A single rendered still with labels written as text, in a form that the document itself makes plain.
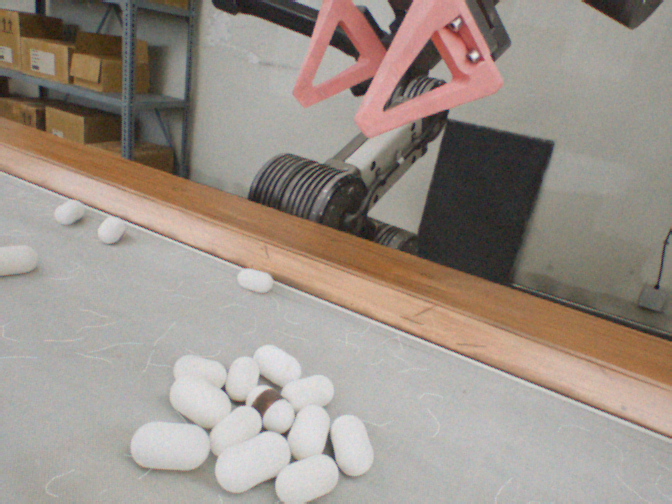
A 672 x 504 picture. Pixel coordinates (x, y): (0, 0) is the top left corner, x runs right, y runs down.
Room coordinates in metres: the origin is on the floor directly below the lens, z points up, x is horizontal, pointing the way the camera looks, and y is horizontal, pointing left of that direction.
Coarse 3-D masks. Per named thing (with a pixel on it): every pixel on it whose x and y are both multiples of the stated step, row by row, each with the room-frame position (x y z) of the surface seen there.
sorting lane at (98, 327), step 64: (0, 192) 0.51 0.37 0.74; (64, 256) 0.39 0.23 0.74; (128, 256) 0.41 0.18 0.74; (192, 256) 0.44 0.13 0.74; (0, 320) 0.28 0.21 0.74; (64, 320) 0.30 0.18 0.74; (128, 320) 0.31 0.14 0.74; (192, 320) 0.33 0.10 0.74; (256, 320) 0.34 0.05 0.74; (320, 320) 0.36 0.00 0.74; (0, 384) 0.23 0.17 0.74; (64, 384) 0.23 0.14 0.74; (128, 384) 0.24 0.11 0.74; (384, 384) 0.29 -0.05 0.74; (448, 384) 0.30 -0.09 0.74; (512, 384) 0.32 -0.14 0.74; (0, 448) 0.18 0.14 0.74; (64, 448) 0.19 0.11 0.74; (128, 448) 0.20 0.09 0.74; (384, 448) 0.23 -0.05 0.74; (448, 448) 0.24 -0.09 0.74; (512, 448) 0.25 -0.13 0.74; (576, 448) 0.26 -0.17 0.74; (640, 448) 0.27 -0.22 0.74
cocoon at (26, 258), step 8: (0, 248) 0.34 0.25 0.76; (8, 248) 0.35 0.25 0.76; (16, 248) 0.35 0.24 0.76; (24, 248) 0.35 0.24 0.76; (32, 248) 0.36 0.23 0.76; (0, 256) 0.34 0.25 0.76; (8, 256) 0.34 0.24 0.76; (16, 256) 0.34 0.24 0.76; (24, 256) 0.35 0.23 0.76; (32, 256) 0.35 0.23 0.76; (0, 264) 0.33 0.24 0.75; (8, 264) 0.34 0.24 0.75; (16, 264) 0.34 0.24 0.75; (24, 264) 0.34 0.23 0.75; (32, 264) 0.35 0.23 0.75; (0, 272) 0.33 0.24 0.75; (8, 272) 0.34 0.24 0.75; (16, 272) 0.34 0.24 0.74; (24, 272) 0.35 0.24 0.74
